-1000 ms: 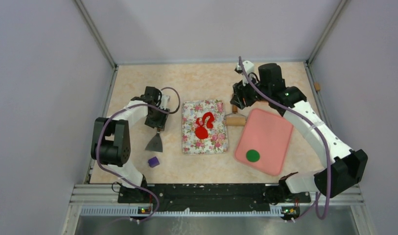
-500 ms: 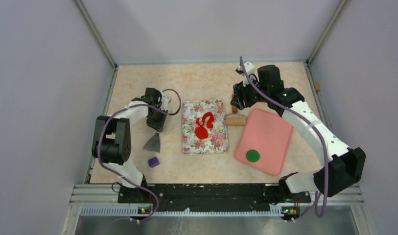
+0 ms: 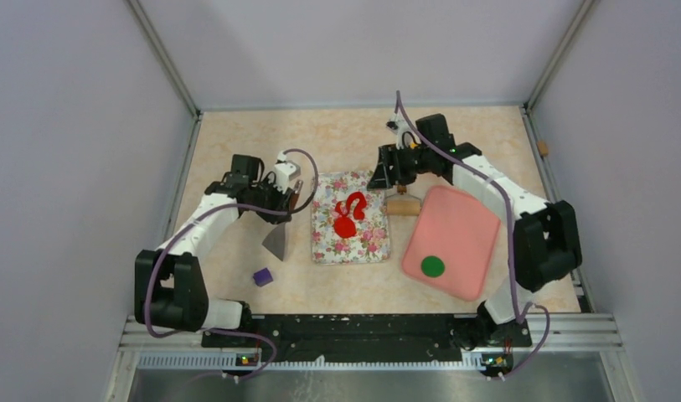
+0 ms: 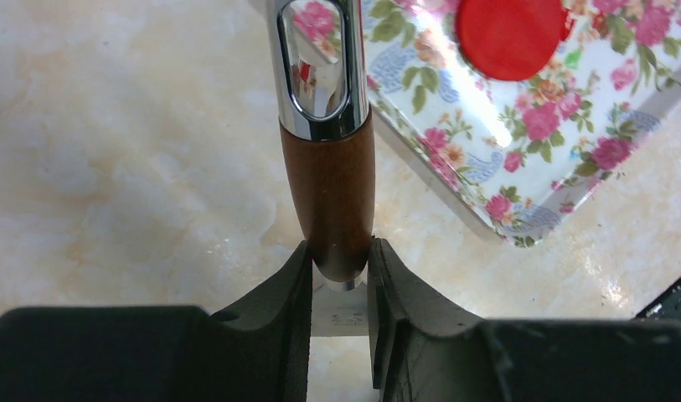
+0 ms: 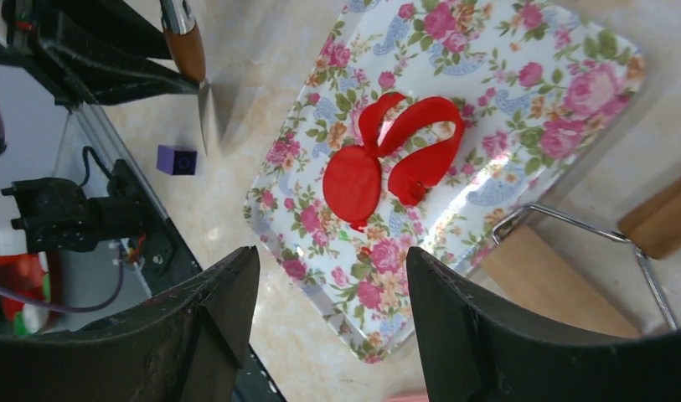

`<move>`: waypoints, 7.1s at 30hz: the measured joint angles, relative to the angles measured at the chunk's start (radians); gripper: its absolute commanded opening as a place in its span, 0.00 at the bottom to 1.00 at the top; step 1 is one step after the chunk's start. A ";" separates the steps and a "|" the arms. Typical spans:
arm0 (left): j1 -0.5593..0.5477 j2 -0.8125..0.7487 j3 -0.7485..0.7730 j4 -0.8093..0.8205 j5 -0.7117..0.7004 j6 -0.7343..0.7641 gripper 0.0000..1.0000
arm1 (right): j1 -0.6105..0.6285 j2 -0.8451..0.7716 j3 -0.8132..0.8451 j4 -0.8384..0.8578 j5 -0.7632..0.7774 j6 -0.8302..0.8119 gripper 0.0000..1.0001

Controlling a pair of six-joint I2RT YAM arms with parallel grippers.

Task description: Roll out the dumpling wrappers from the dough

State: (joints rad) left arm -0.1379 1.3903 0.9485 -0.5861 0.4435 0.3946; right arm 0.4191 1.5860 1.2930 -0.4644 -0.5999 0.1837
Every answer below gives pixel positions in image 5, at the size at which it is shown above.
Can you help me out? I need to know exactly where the wooden rolling pin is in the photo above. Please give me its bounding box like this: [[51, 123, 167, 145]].
[[480, 178, 681, 338]]

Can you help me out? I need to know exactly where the metal scraper wooden handle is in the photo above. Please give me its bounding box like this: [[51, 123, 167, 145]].
[[159, 0, 252, 157]]

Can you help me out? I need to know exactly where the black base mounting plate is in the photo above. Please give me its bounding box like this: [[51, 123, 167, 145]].
[[106, 157, 286, 402]]

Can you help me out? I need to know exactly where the purple cube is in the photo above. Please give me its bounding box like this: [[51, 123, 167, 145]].
[[156, 144, 198, 176]]

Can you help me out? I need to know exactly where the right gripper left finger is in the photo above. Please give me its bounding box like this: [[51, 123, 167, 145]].
[[0, 246, 261, 401]]

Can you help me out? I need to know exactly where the red dough piece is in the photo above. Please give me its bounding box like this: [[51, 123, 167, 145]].
[[358, 91, 466, 206]]

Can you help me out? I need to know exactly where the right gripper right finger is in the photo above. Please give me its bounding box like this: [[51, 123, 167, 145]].
[[406, 247, 681, 401]]

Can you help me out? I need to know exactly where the floral rectangular tray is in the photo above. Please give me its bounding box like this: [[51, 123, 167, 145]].
[[244, 1, 645, 363]]

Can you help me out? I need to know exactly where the red round dough wrapper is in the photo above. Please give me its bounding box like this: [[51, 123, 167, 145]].
[[322, 145, 382, 233]]

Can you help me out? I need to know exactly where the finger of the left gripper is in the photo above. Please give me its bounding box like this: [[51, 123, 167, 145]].
[[85, 1, 172, 59], [37, 11, 199, 106]]

